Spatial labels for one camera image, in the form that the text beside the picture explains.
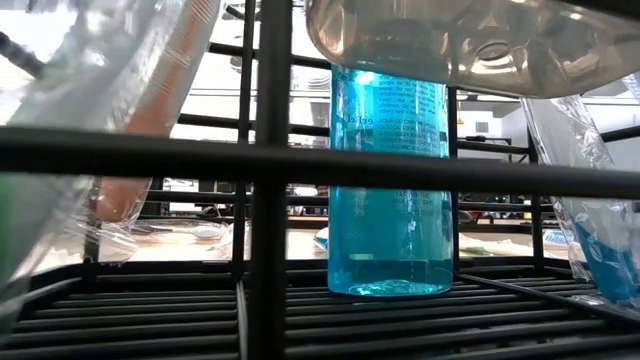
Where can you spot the yellow object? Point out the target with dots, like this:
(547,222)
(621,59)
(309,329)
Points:
(527,215)

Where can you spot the bagged orange item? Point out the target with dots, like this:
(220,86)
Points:
(15,235)

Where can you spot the clear plastic container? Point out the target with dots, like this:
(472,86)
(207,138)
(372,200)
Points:
(500,50)

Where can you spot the white-green toothbrush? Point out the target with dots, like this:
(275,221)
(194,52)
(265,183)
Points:
(495,246)

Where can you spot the blue toothbrush in clear wrap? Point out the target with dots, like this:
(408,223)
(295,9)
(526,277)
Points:
(555,237)

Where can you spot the blue mouthwash bottle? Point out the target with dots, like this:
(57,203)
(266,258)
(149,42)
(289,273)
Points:
(390,235)

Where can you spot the orange toothbrush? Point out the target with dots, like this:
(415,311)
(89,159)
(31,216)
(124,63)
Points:
(165,95)

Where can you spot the black cabinet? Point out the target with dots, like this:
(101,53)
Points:
(156,207)

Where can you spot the silver ventilation duct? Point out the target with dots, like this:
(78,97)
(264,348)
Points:
(317,80)

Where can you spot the person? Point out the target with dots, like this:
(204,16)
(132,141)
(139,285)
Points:
(322,191)

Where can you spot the bagged blue bottle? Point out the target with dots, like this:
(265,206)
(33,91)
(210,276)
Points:
(607,260)

